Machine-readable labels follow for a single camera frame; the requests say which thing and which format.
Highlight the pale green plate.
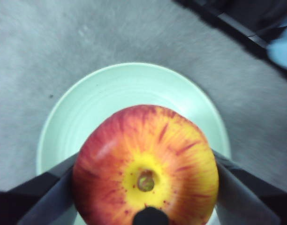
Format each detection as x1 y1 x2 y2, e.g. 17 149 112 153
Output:
36 62 231 225

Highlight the red yellow apple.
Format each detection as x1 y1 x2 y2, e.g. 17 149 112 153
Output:
72 105 219 225

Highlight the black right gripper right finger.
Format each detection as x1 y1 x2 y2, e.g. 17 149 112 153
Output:
212 150 287 225

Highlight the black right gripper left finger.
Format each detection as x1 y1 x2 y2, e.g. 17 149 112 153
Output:
0 153 81 225

